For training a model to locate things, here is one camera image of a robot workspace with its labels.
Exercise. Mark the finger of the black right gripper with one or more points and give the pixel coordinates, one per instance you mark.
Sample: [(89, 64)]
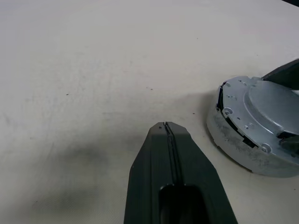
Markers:
[(286, 74), (292, 145)]

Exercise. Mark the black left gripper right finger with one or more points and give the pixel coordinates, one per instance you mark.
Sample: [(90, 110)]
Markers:
[(198, 168)]

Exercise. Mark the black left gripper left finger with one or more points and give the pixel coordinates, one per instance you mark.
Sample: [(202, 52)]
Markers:
[(147, 182)]

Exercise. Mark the silver round motor cover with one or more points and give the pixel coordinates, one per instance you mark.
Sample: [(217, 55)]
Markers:
[(261, 105)]

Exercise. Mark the copper wound stator housing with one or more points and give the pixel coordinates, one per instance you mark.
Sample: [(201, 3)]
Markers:
[(233, 149)]

